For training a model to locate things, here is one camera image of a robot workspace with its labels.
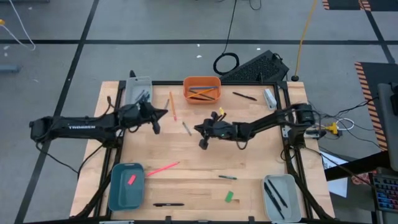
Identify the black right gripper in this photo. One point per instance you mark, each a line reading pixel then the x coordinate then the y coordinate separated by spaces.
pixel 222 130

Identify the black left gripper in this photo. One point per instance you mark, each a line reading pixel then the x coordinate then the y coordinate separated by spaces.
pixel 132 115

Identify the blue crayon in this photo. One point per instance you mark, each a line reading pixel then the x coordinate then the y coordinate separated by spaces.
pixel 141 99

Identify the black pencil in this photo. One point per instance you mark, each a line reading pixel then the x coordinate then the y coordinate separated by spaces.
pixel 199 99

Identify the green pencil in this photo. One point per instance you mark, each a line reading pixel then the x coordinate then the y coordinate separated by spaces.
pixel 209 97

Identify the black pen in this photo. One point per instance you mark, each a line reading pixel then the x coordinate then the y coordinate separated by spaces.
pixel 277 193
pixel 168 204
pixel 273 200
pixel 244 96

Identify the pink pencil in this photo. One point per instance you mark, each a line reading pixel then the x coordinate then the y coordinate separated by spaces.
pixel 162 169

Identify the pink eraser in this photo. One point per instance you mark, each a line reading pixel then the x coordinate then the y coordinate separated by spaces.
pixel 132 180

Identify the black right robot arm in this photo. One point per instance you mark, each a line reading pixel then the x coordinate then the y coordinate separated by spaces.
pixel 267 121

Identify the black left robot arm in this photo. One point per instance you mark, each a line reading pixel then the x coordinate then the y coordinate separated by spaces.
pixel 81 130

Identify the orange pencil red eraser end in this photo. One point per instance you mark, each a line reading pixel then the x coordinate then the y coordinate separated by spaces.
pixel 172 105

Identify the small light grey bin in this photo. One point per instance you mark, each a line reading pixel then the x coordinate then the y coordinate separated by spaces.
pixel 133 85

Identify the orange plastic bin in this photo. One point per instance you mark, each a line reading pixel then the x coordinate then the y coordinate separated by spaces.
pixel 202 78

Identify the green eraser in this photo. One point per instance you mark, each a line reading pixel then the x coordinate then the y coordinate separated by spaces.
pixel 229 196

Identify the teal plastic bin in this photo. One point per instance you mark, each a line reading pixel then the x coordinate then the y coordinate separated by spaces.
pixel 121 196

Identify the large light grey bin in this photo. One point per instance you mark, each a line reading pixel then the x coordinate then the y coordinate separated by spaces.
pixel 293 186

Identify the white paper sheet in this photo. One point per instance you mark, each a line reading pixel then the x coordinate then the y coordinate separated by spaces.
pixel 339 186

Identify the grey floor bar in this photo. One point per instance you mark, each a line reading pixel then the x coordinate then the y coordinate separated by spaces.
pixel 9 68

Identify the black desk beam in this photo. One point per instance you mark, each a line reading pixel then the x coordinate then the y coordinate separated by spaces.
pixel 357 165

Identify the grey monitor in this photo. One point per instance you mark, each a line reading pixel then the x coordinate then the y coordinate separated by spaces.
pixel 387 130

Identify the black mat hazard-striped edge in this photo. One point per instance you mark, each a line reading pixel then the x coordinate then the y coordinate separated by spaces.
pixel 345 3
pixel 382 71

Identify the black backlit keyboard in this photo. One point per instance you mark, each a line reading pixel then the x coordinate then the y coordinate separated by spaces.
pixel 387 193

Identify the black table frame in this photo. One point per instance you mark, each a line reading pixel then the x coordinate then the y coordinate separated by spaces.
pixel 248 83

